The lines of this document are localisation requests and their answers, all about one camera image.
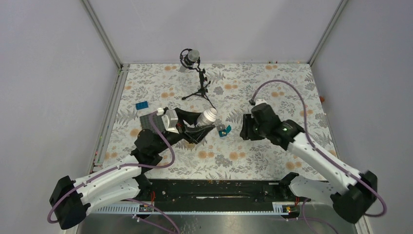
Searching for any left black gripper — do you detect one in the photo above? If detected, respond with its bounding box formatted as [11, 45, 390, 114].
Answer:
[155, 109, 215, 154]

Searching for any white pill bottle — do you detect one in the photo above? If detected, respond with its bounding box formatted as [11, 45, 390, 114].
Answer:
[195, 108, 218, 127]

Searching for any teal pill organizer box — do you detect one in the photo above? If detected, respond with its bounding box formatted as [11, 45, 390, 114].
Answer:
[216, 124, 232, 137]

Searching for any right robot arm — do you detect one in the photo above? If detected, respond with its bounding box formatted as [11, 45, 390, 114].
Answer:
[240, 102, 378, 224]

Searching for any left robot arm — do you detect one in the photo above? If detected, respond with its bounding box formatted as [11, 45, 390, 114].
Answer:
[47, 107, 218, 230]

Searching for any amber glass pill bottle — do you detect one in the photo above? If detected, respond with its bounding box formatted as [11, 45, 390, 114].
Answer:
[184, 141, 196, 150]

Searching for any floral table mat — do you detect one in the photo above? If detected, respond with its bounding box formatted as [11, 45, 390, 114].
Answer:
[103, 64, 335, 180]

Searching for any grey lego baseplate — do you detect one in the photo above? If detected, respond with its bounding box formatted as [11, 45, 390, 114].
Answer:
[139, 114, 165, 132]

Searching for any blue lego brick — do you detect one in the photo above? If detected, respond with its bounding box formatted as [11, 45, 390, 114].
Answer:
[135, 101, 149, 110]

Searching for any microphone on tripod stand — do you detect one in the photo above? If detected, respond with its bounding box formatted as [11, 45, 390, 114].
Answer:
[179, 48, 217, 112]

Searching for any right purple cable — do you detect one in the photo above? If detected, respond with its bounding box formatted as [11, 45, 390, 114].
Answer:
[249, 79, 388, 217]

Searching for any purple cable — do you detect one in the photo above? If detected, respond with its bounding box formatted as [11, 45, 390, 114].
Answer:
[249, 79, 388, 217]
[47, 110, 176, 224]

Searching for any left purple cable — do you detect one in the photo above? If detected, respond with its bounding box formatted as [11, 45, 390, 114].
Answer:
[47, 110, 176, 224]

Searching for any black base frame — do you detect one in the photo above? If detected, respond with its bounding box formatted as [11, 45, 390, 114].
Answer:
[135, 179, 304, 213]

